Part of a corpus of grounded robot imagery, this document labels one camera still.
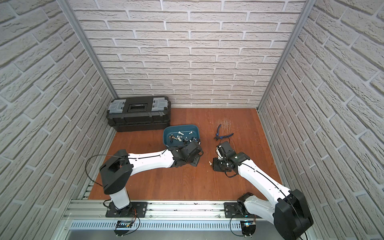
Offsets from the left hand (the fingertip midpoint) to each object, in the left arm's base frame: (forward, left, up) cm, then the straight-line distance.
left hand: (198, 155), depth 86 cm
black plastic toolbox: (+24, +38, +10) cm, 46 cm away
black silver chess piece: (+15, +8, -6) cm, 18 cm away
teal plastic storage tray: (+18, +16, -5) cm, 24 cm away
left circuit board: (-32, +38, -10) cm, 51 cm away
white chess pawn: (+20, +12, -6) cm, 24 cm away
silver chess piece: (+16, +13, -6) cm, 21 cm away
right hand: (-6, -10, 0) cm, 12 cm away
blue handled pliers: (+17, -14, -6) cm, 23 cm away
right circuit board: (-34, -24, -8) cm, 43 cm away
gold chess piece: (+16, +18, -5) cm, 25 cm away
